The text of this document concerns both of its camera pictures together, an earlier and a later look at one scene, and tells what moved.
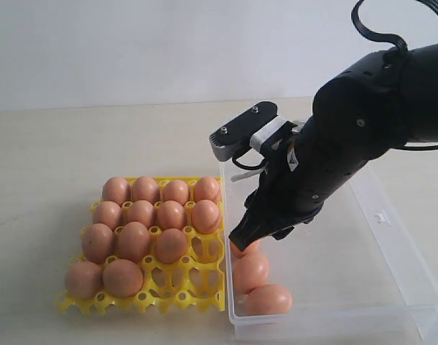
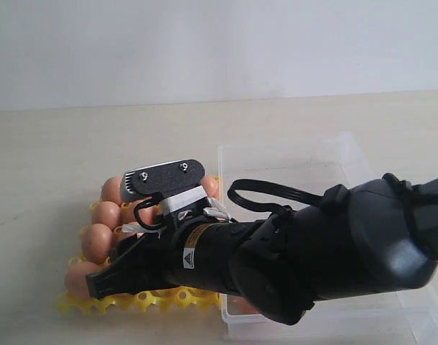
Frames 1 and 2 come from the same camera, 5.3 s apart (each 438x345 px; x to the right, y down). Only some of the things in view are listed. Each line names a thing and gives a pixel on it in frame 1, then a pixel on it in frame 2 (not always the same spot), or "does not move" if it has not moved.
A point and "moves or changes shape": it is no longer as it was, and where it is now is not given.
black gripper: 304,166 to 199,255
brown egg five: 84,279 does not move
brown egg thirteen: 250,271 moves or changes shape
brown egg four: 206,189 does not move
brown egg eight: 107,213 does not move
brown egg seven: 98,242 does not move
